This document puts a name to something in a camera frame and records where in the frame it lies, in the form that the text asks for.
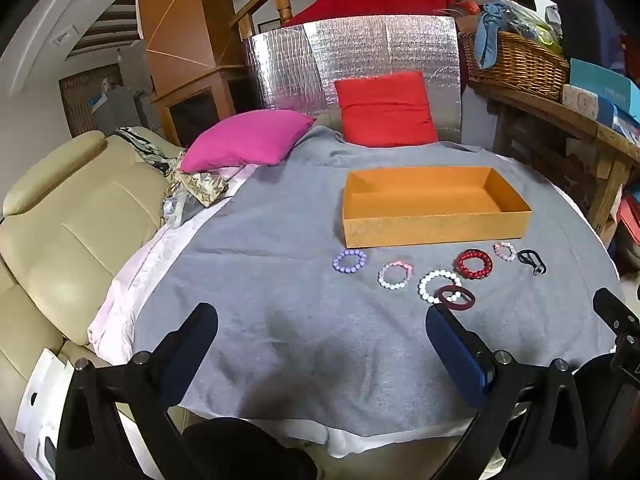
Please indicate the wicker basket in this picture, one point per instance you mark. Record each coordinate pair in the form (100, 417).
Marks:
(520, 67)

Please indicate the maroon bangle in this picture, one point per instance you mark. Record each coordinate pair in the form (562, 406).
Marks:
(452, 307)

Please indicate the silver insulation panel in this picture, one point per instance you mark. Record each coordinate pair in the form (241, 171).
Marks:
(300, 70)

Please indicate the clear plastic wrap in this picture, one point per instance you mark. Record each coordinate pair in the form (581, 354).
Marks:
(175, 210)

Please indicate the white patterned box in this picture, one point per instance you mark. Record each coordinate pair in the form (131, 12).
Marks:
(580, 100)

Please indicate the dark navy garment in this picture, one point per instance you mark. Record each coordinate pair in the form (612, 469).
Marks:
(590, 15)

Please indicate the magenta pillow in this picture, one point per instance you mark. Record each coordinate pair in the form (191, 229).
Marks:
(245, 140)

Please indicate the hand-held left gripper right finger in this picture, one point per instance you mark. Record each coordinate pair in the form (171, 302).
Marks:
(457, 355)

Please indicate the small red pillow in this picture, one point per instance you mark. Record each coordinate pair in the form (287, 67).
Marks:
(385, 110)

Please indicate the thin dark metal bangle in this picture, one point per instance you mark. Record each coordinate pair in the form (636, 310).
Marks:
(522, 258)

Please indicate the red bag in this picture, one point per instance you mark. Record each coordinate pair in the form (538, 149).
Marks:
(631, 220)

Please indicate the black and white patterned cloth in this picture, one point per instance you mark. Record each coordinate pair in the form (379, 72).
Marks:
(145, 147)

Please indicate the orange wooden cabinet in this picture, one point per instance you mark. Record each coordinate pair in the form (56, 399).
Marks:
(175, 20)

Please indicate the grey blanket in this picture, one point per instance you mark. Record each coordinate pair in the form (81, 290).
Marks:
(300, 320)

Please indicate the wooden side table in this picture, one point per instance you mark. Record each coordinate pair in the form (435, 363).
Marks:
(550, 110)

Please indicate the beige leather sofa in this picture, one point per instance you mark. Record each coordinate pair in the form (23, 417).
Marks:
(75, 240)

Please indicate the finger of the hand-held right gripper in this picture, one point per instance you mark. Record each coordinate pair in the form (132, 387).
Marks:
(612, 310)

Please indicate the woven wicker screen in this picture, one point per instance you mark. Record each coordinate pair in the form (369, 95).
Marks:
(75, 100)

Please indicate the blue cloth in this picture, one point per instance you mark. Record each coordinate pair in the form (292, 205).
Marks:
(487, 35)

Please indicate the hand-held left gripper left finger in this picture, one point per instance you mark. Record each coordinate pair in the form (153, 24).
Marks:
(192, 340)

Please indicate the gold patterned bag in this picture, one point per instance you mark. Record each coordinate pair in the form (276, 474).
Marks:
(200, 187)

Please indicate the orange cardboard box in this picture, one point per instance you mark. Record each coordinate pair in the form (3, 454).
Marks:
(430, 227)

